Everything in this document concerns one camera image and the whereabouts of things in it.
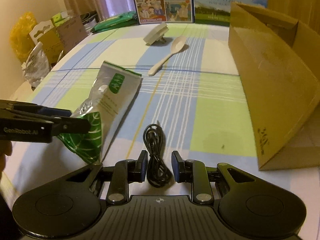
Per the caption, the black cable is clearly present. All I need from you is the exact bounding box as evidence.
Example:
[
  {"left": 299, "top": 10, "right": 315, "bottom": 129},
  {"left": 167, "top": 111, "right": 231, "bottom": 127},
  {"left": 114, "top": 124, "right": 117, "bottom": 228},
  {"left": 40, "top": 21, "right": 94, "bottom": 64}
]
[{"left": 143, "top": 121, "right": 174, "bottom": 189}]

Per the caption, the silver green foil pouch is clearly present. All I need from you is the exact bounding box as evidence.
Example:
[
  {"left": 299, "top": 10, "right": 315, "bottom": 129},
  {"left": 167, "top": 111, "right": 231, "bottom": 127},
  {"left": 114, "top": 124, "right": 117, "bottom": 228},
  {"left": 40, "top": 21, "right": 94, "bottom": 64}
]
[{"left": 57, "top": 61, "right": 142, "bottom": 164}]

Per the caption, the white plug adapter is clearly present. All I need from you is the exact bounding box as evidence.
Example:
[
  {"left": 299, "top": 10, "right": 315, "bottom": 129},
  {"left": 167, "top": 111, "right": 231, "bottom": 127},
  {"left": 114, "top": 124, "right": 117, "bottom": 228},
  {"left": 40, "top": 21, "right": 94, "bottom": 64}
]
[{"left": 143, "top": 22, "right": 169, "bottom": 46}]

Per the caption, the left hand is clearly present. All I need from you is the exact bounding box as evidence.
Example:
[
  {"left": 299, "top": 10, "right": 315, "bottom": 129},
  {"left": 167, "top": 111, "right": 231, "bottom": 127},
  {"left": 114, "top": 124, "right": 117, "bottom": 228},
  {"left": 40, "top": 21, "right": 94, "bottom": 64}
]
[{"left": 0, "top": 140, "right": 12, "bottom": 172}]

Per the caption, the silver foil bag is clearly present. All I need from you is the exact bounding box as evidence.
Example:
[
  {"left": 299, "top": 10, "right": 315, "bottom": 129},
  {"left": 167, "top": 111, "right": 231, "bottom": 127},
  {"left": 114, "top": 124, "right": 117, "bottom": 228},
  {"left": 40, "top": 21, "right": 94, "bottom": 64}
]
[{"left": 22, "top": 42, "right": 52, "bottom": 88}]

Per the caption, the yellow plastic bag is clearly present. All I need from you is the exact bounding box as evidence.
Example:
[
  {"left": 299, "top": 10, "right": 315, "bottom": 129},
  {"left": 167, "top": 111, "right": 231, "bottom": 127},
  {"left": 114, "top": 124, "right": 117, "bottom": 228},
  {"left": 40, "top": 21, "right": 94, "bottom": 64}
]
[{"left": 9, "top": 11, "right": 37, "bottom": 63}]

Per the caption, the brown cardboard boxes stack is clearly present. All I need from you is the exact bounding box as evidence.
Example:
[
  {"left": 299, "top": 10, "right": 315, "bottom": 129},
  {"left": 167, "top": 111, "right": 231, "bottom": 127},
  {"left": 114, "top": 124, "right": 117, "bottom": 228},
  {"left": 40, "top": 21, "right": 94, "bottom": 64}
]
[{"left": 29, "top": 11, "right": 99, "bottom": 64}]

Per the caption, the plaid tablecloth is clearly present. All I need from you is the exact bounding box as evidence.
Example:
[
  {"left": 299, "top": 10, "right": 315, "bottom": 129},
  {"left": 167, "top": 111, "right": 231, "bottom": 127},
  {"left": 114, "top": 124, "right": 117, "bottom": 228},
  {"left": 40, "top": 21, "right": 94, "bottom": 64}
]
[{"left": 4, "top": 23, "right": 320, "bottom": 198}]

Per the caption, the green wipes pack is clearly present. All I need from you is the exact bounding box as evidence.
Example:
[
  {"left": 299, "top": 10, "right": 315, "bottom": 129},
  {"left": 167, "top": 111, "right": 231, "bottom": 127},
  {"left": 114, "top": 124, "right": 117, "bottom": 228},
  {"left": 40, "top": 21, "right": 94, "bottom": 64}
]
[{"left": 91, "top": 11, "right": 139, "bottom": 34}]

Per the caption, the brown cardboard box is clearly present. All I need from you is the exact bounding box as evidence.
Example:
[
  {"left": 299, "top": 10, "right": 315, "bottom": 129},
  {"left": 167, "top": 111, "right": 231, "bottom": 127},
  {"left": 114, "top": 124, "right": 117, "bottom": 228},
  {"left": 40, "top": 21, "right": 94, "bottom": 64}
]
[{"left": 228, "top": 3, "right": 319, "bottom": 170}]

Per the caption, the dark blue milk carton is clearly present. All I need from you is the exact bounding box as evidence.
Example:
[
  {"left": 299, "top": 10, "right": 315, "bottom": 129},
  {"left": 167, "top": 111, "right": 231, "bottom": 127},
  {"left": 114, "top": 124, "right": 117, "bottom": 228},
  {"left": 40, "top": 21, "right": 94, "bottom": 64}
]
[{"left": 134, "top": 0, "right": 193, "bottom": 24}]

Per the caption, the mustard yellow curtain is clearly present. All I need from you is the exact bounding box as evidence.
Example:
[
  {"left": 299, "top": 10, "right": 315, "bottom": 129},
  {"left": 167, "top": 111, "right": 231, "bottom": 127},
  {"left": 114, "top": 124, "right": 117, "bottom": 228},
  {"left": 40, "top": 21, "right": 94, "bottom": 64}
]
[{"left": 261, "top": 0, "right": 320, "bottom": 34}]

